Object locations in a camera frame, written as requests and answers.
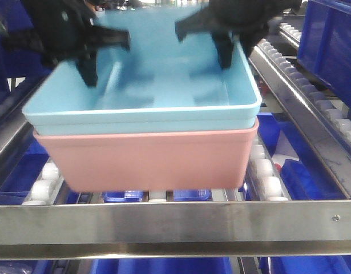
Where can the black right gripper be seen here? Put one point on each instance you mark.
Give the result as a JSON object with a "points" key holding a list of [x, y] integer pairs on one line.
{"points": [[223, 19]]}

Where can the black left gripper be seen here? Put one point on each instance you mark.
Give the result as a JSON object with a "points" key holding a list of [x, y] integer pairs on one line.
{"points": [[64, 30]]}

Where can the light blue plastic box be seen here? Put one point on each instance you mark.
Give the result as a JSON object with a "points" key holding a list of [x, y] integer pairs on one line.
{"points": [[160, 85]]}

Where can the pink plastic box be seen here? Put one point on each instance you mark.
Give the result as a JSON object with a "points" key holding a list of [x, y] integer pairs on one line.
{"points": [[152, 161]]}

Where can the stainless steel shelf rack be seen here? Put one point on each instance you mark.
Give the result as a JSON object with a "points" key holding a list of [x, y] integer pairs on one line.
{"points": [[180, 229]]}

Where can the blue bin lower shelf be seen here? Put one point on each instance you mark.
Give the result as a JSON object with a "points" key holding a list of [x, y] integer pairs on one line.
{"points": [[163, 265]]}

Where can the white roller track right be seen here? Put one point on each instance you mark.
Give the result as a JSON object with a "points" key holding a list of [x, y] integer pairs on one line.
{"points": [[327, 104]]}

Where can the blue bin upper left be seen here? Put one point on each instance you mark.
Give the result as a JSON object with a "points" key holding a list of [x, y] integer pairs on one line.
{"points": [[16, 63]]}

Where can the blue bin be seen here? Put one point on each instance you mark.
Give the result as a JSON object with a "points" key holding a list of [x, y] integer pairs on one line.
{"points": [[298, 167], [16, 63], [325, 45]]}

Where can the blue bin upper right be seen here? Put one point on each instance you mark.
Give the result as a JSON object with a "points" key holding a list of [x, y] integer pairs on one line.
{"points": [[325, 45]]}

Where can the white roller conveyor track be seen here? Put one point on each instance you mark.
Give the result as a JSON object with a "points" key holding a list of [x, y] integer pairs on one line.
{"points": [[266, 182]]}

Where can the blue bin lower right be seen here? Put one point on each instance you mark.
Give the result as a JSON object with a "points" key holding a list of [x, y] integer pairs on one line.
{"points": [[298, 167]]}

